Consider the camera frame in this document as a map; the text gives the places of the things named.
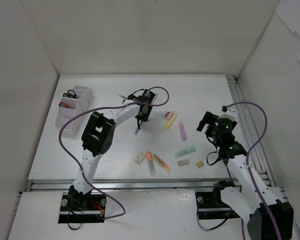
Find purple grey pen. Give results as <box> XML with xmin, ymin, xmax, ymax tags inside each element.
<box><xmin>134</xmin><ymin>120</ymin><xmax>142</xmax><ymax>136</ymax></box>

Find grey green thin pen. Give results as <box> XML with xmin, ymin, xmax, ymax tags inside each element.
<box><xmin>118</xmin><ymin>94</ymin><xmax>128</xmax><ymax>100</ymax></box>

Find black handled scissors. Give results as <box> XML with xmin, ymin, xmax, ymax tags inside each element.
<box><xmin>62</xmin><ymin>89</ymin><xmax>77</xmax><ymax>99</ymax></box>

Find red gel pen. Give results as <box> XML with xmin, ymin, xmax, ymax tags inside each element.
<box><xmin>58</xmin><ymin>101</ymin><xmax>75</xmax><ymax>109</ymax></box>

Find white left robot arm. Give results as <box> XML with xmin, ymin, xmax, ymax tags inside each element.
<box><xmin>68</xmin><ymin>89</ymin><xmax>157</xmax><ymax>210</ymax></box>

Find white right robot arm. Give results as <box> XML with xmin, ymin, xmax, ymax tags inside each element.
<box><xmin>196</xmin><ymin>108</ymin><xmax>294</xmax><ymax>240</ymax></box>

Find pink mini stapler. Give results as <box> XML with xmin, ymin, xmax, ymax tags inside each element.
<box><xmin>163</xmin><ymin>108</ymin><xmax>174</xmax><ymax>121</ymax></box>

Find yellow highlighter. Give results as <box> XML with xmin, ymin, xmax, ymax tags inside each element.
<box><xmin>165</xmin><ymin>112</ymin><xmax>178</xmax><ymax>130</ymax></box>

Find small tan staples box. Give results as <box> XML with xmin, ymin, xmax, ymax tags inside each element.
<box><xmin>196</xmin><ymin>161</ymin><xmax>204</xmax><ymax>168</ymax></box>

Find pink purple highlighter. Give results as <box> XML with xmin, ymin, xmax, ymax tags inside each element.
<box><xmin>178</xmin><ymin>121</ymin><xmax>187</xmax><ymax>141</ymax></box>

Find orange cap highlighter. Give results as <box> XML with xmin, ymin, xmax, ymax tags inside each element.
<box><xmin>146</xmin><ymin>152</ymin><xmax>156</xmax><ymax>176</ymax></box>

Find white eraser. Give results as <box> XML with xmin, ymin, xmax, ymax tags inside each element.
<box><xmin>177</xmin><ymin>159</ymin><xmax>190</xmax><ymax>167</ymax></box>

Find twin orange yellow highlighter pack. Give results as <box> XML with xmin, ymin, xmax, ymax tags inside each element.
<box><xmin>153</xmin><ymin>154</ymin><xmax>171</xmax><ymax>174</ymax></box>

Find green highlighter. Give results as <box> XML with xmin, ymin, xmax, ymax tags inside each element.
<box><xmin>173</xmin><ymin>145</ymin><xmax>196</xmax><ymax>159</ymax></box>

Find white compartment organizer box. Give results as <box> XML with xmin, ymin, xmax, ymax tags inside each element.
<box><xmin>54</xmin><ymin>85</ymin><xmax>94</xmax><ymax>131</ymax></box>

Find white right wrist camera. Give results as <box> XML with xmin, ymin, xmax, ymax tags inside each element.
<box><xmin>219</xmin><ymin>106</ymin><xmax>238</xmax><ymax>122</ymax></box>

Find aluminium rail frame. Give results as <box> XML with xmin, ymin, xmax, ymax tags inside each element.
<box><xmin>27</xmin><ymin>74</ymin><xmax>291</xmax><ymax>216</ymax></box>

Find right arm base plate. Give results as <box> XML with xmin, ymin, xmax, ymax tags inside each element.
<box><xmin>195</xmin><ymin>191</ymin><xmax>240</xmax><ymax>220</ymax></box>

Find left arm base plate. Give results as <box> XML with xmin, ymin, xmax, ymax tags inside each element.
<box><xmin>58</xmin><ymin>194</ymin><xmax>107</xmax><ymax>224</ymax></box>

